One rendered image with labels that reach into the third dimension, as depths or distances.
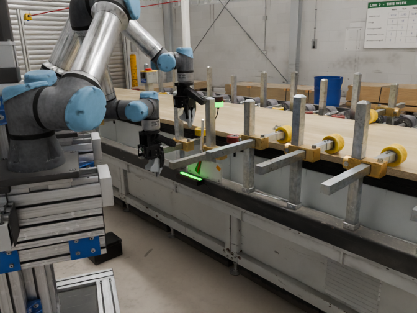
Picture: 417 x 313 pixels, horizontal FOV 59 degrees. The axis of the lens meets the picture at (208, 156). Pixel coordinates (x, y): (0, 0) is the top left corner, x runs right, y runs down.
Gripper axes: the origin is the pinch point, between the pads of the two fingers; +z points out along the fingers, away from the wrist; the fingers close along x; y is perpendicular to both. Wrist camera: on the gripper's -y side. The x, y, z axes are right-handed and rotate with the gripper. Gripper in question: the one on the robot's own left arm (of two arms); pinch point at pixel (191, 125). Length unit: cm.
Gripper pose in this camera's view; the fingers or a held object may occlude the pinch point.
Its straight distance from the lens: 175.9
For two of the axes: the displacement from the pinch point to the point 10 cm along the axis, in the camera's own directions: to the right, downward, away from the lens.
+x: -4.5, 2.7, -8.5
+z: 0.2, 9.6, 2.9
